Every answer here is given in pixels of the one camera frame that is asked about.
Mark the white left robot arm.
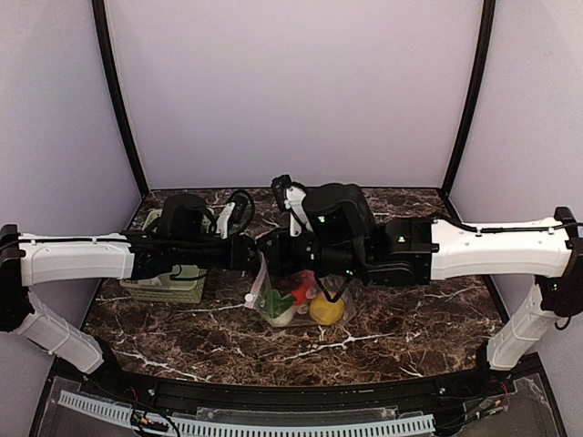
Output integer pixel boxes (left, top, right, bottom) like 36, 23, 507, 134
1, 189, 257, 375

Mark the black right frame post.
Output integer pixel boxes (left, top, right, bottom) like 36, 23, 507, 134
441, 0, 496, 198

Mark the black front table rail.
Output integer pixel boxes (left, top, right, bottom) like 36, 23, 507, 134
77, 340, 547, 418

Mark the yellow lemon toy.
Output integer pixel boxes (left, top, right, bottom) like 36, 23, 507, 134
309, 295, 345, 326

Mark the black frame post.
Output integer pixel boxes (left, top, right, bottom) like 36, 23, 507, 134
91, 0, 149, 198
441, 0, 496, 198

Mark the green leafy vegetable toy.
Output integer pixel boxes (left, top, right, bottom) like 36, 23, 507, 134
259, 289, 296, 328

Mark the green perforated plastic basket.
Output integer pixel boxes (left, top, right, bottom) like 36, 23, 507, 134
119, 208, 215, 305

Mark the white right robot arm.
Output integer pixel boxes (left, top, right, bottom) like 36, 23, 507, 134
258, 177, 582, 371

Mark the black left frame post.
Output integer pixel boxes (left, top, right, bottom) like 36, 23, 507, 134
91, 0, 149, 198

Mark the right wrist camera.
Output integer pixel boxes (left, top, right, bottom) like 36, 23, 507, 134
271, 174, 313, 237

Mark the clear zip top bag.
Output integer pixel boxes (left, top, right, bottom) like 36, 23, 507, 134
243, 256, 356, 328

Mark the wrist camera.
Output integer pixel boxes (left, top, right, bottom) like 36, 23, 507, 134
215, 188, 255, 239
271, 174, 313, 237

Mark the white slotted cable duct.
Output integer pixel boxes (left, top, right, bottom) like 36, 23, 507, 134
57, 390, 435, 436

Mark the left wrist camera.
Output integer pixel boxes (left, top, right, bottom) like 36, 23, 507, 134
215, 188, 255, 239

